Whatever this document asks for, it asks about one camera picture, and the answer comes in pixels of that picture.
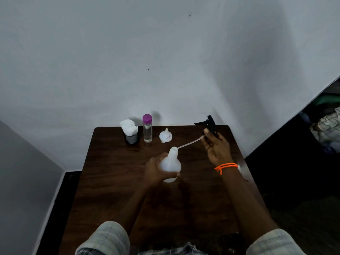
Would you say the person's left hand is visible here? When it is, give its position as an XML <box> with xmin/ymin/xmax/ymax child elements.
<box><xmin>143</xmin><ymin>152</ymin><xmax>181</xmax><ymax>188</ymax></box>

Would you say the person's right hand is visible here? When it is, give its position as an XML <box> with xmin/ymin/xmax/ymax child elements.
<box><xmin>200</xmin><ymin>128</ymin><xmax>234</xmax><ymax>168</ymax></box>

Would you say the white plastic spray bottle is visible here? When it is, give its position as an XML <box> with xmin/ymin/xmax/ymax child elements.
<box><xmin>158</xmin><ymin>146</ymin><xmax>182</xmax><ymax>183</ymax></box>

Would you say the black spray trigger with tube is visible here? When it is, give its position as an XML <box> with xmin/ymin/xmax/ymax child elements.
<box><xmin>177</xmin><ymin>115</ymin><xmax>220</xmax><ymax>150</ymax></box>

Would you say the person's left forearm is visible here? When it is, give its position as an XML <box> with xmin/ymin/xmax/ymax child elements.
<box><xmin>115</xmin><ymin>182</ymin><xmax>151</xmax><ymax>236</ymax></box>

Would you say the person's right forearm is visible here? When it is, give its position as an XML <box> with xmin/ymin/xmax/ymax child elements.
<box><xmin>219</xmin><ymin>167</ymin><xmax>280</xmax><ymax>246</ymax></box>

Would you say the white plastic funnel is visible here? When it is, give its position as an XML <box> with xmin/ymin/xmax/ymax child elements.
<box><xmin>159</xmin><ymin>128</ymin><xmax>173</xmax><ymax>144</ymax></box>

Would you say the clear bottle with purple cap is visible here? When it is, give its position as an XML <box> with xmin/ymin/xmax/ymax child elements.
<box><xmin>142</xmin><ymin>114</ymin><xmax>153</xmax><ymax>144</ymax></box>

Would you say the white cotton wad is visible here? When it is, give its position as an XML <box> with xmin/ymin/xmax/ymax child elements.
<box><xmin>120</xmin><ymin>119</ymin><xmax>139</xmax><ymax>136</ymax></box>

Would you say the light checked shirt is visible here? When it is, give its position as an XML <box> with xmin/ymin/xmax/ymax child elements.
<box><xmin>75</xmin><ymin>221</ymin><xmax>306</xmax><ymax>255</ymax></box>

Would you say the checked cloth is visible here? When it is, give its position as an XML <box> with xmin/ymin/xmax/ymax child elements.
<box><xmin>309</xmin><ymin>107</ymin><xmax>340</xmax><ymax>154</ymax></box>

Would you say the green object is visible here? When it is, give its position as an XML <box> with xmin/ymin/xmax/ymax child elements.
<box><xmin>313</xmin><ymin>95</ymin><xmax>340</xmax><ymax>107</ymax></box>

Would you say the orange bead bracelet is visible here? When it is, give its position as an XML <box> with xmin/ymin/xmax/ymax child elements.
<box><xmin>214</xmin><ymin>162</ymin><xmax>239</xmax><ymax>176</ymax></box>

